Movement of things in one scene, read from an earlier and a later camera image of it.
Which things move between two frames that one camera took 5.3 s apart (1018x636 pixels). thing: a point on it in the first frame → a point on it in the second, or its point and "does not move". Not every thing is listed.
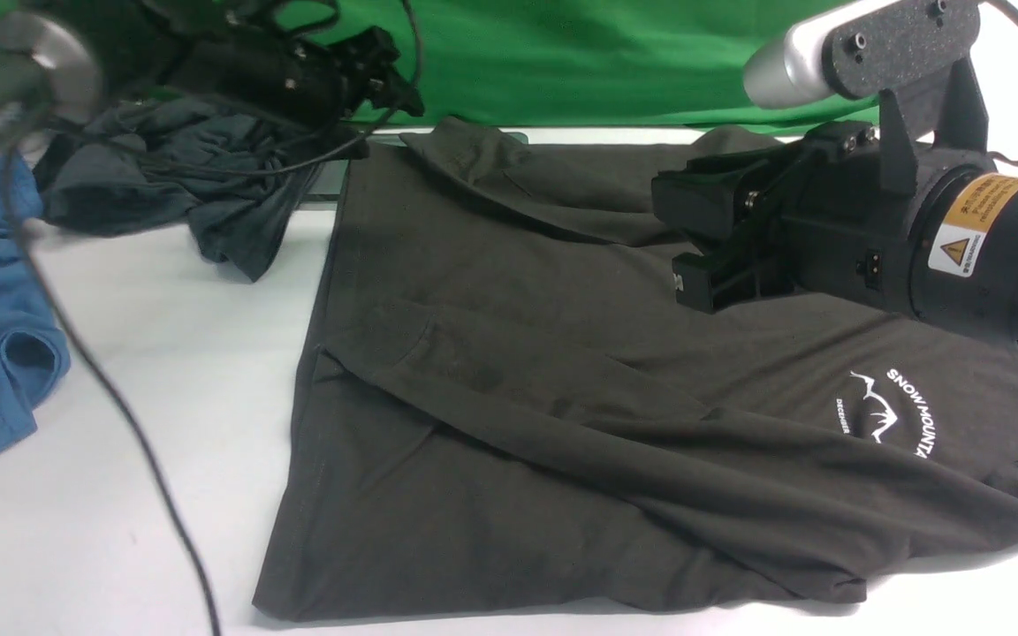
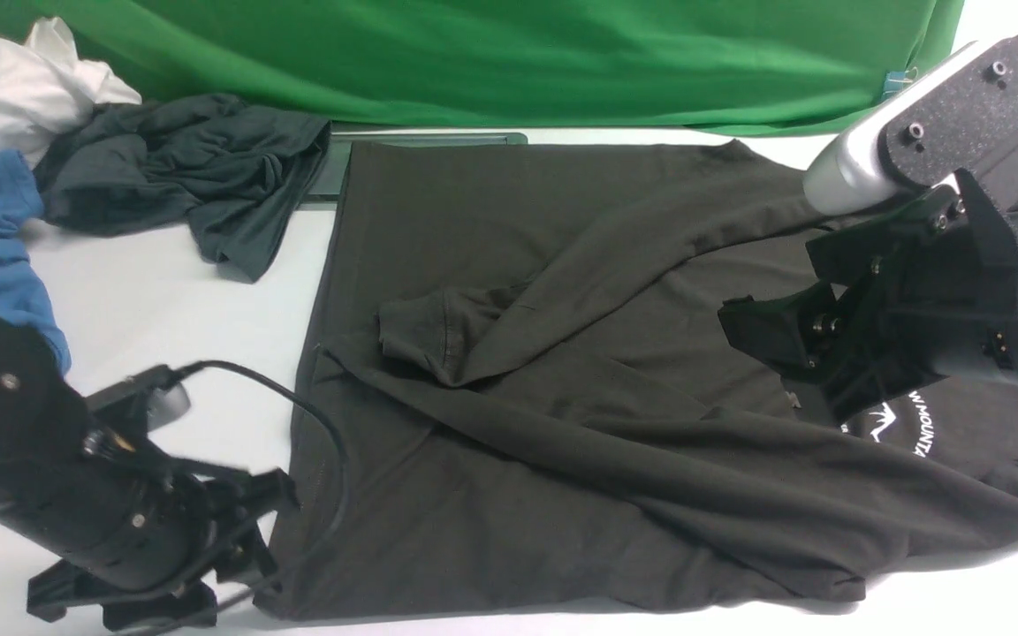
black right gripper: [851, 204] → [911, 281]
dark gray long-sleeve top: [505, 405] does not move
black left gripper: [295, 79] → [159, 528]
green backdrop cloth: [599, 61] does not move
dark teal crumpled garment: [245, 177] does not move
